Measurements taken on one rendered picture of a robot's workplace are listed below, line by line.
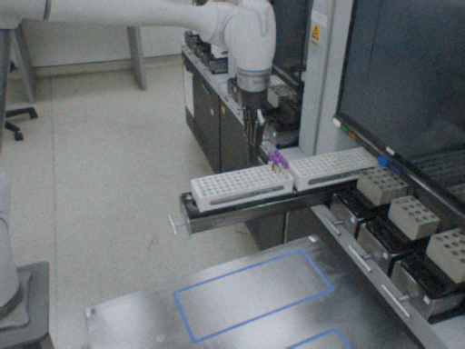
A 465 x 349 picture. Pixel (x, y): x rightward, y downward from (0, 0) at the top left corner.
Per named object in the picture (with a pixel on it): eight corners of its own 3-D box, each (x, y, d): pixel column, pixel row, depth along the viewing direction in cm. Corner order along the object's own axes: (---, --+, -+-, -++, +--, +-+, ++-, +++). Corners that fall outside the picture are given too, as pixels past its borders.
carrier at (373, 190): (384, 207, 127) (389, 190, 123) (379, 208, 126) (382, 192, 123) (361, 185, 136) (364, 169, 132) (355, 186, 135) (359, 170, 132)
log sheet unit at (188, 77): (185, 105, 319) (182, 57, 299) (194, 121, 298) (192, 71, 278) (182, 105, 318) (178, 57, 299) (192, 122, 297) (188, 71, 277)
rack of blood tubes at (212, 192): (279, 178, 142) (280, 162, 138) (292, 195, 134) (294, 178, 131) (191, 196, 133) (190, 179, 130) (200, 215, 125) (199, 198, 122)
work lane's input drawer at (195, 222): (364, 173, 157) (369, 152, 152) (389, 194, 146) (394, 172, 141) (165, 215, 136) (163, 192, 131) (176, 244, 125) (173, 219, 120)
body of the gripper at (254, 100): (234, 83, 117) (235, 114, 122) (246, 94, 111) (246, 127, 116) (260, 79, 119) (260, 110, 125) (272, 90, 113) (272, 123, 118)
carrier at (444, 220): (449, 234, 117) (455, 216, 114) (442, 235, 117) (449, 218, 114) (420, 208, 127) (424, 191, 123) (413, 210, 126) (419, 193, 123)
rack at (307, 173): (362, 162, 151) (365, 146, 148) (380, 176, 143) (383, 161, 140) (284, 177, 142) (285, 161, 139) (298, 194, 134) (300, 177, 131)
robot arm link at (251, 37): (282, 68, 110) (258, 53, 120) (286, 2, 101) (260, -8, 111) (244, 74, 106) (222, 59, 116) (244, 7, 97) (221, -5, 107)
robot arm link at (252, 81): (243, 74, 107) (243, 96, 110) (277, 69, 110) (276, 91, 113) (232, 62, 114) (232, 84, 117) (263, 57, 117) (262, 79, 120)
